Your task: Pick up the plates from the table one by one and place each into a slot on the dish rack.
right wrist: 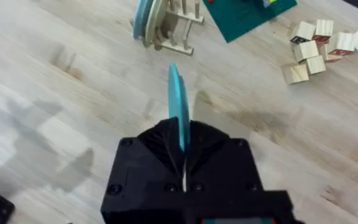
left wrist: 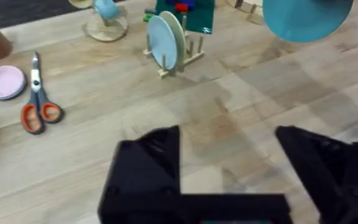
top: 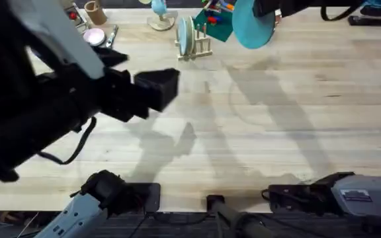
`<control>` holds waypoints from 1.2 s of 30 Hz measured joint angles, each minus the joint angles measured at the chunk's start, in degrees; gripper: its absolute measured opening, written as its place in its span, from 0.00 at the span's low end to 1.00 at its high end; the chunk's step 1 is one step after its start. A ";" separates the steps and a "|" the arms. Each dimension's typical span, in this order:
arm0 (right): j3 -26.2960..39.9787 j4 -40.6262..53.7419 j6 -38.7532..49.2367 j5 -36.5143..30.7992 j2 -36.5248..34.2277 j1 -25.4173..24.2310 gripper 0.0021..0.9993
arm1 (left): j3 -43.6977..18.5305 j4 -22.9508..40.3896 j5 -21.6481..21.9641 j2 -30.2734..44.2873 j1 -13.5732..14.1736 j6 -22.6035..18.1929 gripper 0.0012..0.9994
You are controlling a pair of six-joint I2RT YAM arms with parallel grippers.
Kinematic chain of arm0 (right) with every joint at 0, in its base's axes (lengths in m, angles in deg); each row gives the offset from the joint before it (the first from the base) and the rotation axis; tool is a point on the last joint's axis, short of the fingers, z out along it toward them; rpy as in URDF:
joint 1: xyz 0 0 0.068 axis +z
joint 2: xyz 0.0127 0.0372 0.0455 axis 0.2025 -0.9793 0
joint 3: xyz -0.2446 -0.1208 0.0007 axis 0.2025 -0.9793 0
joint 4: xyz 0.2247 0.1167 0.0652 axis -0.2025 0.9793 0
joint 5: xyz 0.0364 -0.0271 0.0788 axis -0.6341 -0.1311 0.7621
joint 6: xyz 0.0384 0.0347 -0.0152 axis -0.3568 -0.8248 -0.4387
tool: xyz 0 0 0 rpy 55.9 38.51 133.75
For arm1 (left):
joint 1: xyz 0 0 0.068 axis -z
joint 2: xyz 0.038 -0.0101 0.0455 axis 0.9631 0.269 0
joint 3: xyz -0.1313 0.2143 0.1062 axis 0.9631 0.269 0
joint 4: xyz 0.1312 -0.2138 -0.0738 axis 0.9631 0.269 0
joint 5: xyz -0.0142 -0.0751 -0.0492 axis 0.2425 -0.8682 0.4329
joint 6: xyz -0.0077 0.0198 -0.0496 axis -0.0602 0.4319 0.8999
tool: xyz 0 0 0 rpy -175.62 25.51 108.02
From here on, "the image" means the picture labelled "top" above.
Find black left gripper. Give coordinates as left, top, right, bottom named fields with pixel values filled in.
left=61, top=46, right=181, bottom=132

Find pale blue plate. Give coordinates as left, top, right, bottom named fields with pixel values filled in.
left=177, top=17, right=189, bottom=56

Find pale green plate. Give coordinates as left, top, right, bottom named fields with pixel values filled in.
left=187, top=15, right=196, bottom=56

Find wooden peg rack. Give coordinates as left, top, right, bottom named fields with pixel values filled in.
left=174, top=22, right=213, bottom=61

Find metal tool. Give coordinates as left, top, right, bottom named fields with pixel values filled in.
left=106, top=24, right=119, bottom=49

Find green board with toy blocks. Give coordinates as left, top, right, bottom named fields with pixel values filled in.
left=192, top=0, right=236, bottom=43

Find blue cup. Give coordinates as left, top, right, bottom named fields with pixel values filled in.
left=150, top=0, right=167, bottom=17

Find brown cardboard tube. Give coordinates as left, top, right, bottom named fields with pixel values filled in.
left=83, top=0, right=108, bottom=26

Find box with red part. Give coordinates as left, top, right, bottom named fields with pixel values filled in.
left=63, top=1, right=89, bottom=34

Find flat black device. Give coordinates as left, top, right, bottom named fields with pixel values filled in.
left=347, top=15, right=381, bottom=27

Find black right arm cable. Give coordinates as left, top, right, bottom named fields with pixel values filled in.
left=320, top=3, right=365, bottom=22

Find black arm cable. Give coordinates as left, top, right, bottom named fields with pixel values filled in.
left=37, top=116, right=98, bottom=165
left=320, top=3, right=365, bottom=22

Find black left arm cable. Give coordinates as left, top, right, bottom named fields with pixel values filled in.
left=37, top=116, right=98, bottom=165

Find black stand post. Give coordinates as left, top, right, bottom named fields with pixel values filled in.
left=206, top=194, right=277, bottom=238

